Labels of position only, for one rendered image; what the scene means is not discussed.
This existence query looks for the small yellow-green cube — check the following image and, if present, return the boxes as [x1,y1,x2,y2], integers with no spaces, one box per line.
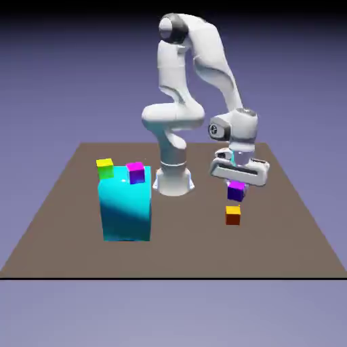
[96,158,115,180]

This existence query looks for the small purple cube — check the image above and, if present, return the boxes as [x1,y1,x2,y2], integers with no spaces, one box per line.
[226,180,247,203]

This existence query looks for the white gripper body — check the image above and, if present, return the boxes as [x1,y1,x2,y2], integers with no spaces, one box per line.
[209,156,271,187]

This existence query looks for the small orange cube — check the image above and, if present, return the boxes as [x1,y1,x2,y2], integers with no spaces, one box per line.
[225,205,241,226]

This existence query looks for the small magenta cube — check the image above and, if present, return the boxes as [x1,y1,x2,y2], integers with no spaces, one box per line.
[125,161,146,185]

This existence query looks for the large cyan box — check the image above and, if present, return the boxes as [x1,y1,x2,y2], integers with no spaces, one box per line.
[98,165,152,242]

